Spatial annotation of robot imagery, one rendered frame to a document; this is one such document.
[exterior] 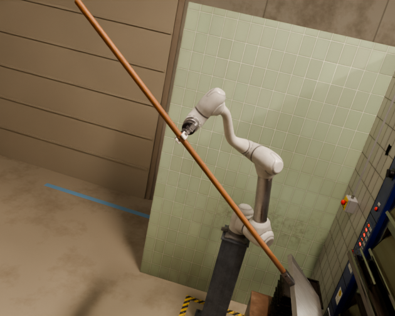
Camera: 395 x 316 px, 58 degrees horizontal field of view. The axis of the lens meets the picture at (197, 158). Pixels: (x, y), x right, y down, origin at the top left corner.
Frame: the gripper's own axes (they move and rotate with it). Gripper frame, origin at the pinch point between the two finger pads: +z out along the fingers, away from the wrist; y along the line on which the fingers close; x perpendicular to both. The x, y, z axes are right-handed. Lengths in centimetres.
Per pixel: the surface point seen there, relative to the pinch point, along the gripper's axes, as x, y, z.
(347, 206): -122, -39, -86
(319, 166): -98, -35, -122
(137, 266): -97, 175, -129
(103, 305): -89, 182, -68
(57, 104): 107, 217, -274
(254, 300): -144, 58, -62
